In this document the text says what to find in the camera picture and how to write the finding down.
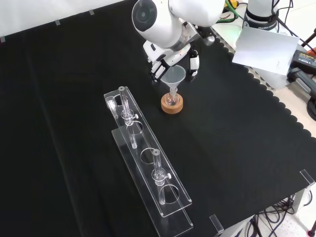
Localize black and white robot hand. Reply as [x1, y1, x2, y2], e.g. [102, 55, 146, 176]
[143, 40, 200, 83]

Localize clear plastic funnel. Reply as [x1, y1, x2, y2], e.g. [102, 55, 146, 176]
[160, 65, 187, 100]

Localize round-bottom glass flask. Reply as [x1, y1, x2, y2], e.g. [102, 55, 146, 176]
[164, 90, 180, 108]

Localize clear acrylic funnel stand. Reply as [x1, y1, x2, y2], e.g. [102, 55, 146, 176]
[103, 85, 195, 237]

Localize pale board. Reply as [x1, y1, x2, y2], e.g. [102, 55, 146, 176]
[232, 25, 300, 90]

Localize black bench cloth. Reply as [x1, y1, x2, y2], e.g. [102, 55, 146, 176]
[0, 0, 316, 237]

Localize grey and black device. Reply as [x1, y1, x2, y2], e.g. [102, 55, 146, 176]
[287, 67, 316, 100]

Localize black power unit yellow label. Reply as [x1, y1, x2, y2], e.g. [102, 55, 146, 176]
[287, 49, 316, 75]

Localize clear acrylic edge clamp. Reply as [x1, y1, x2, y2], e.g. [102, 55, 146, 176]
[208, 214, 225, 236]
[299, 169, 316, 189]

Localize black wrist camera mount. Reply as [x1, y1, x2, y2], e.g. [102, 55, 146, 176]
[194, 22, 216, 47]

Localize cork ring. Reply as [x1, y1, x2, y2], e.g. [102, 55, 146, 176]
[160, 94, 185, 115]

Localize yellow and green cable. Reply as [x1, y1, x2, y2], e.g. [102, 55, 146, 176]
[218, 0, 242, 24]

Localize coiled black cable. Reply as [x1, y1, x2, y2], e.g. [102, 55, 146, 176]
[305, 95, 316, 117]

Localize black floor cable bundle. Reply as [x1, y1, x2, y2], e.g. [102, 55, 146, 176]
[243, 194, 316, 237]

